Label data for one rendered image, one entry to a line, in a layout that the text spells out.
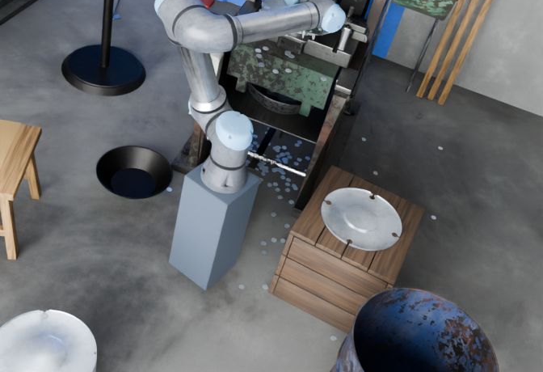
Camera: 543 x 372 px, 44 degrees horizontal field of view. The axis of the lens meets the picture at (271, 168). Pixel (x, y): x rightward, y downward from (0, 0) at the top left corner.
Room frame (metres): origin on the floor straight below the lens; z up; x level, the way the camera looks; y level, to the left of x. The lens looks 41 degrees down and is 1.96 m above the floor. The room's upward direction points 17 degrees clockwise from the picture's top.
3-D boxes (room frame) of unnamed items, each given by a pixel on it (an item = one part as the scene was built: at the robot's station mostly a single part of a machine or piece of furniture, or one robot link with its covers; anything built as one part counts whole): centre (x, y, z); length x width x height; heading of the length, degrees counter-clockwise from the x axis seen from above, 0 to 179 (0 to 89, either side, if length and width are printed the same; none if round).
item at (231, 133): (1.62, 0.15, 0.62); 0.13 x 0.12 x 0.14; 42
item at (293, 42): (2.15, 0.07, 0.72); 0.25 x 0.14 x 0.14; 174
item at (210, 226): (1.61, 0.14, 0.23); 0.18 x 0.18 x 0.45; 65
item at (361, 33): (2.31, -0.12, 0.76); 0.17 x 0.06 x 0.10; 84
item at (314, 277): (1.72, -0.35, 0.18); 0.40 x 0.38 x 0.35; 166
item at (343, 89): (2.44, -0.24, 0.45); 0.92 x 0.12 x 0.90; 174
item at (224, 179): (1.61, 0.14, 0.50); 0.15 x 0.15 x 0.10
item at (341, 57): (2.33, 0.05, 0.68); 0.45 x 0.30 x 0.06; 84
